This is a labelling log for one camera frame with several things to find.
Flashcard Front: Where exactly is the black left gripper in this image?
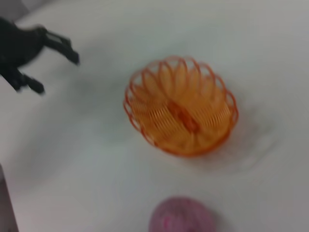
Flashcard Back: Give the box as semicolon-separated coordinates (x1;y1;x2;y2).
0;16;81;95

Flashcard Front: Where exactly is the orange wire fruit basket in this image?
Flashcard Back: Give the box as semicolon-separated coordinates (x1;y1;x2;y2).
123;55;239;158

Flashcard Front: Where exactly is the pink peach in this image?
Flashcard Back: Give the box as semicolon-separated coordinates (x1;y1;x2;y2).
147;196;218;232

